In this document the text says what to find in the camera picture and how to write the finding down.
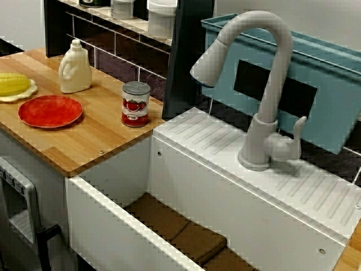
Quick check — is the tomato soup can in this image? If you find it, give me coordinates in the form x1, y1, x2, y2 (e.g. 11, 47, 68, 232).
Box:
121, 81, 151, 128

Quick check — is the white detergent bottle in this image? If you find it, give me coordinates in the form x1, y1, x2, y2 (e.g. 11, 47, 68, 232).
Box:
58, 39, 93, 94

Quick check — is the yellow toy corn cob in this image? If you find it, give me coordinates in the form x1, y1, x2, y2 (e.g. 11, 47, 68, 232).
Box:
0, 72, 31, 96

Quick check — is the dark upright pillar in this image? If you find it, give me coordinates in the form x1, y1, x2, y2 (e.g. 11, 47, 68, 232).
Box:
162, 0, 217, 119

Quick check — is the white toy sink basin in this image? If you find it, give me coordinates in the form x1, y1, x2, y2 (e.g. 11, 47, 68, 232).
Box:
65, 107, 361, 271

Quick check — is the grey toy faucet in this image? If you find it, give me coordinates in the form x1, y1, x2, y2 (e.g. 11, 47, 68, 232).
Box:
189, 10, 308, 172

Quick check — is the brown folded cloth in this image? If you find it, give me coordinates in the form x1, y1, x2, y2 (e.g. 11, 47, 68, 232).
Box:
124, 192, 263, 271

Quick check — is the plain white canister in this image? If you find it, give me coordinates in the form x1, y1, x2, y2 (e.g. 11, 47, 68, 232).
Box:
146, 0, 178, 38

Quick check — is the red round plate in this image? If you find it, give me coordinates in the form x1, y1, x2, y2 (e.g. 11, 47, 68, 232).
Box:
17, 95, 84, 129

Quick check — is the white canister with print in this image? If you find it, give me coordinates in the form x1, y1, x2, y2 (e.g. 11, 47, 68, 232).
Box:
110, 0, 136, 20

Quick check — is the teal plastic bin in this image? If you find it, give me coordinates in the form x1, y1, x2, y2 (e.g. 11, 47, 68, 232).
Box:
200, 13, 361, 155

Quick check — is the cream scalloped plate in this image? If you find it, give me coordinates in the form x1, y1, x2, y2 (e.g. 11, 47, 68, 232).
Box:
0, 78, 39, 103

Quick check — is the dark jar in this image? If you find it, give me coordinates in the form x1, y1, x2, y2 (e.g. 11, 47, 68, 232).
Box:
78, 0, 111, 8

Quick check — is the grey toy dishwasher panel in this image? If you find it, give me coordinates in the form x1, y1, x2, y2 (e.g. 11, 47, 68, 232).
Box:
0, 156, 39, 246

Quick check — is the black cabinet handle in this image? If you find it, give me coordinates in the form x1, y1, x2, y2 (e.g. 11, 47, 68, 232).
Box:
36, 224, 61, 271

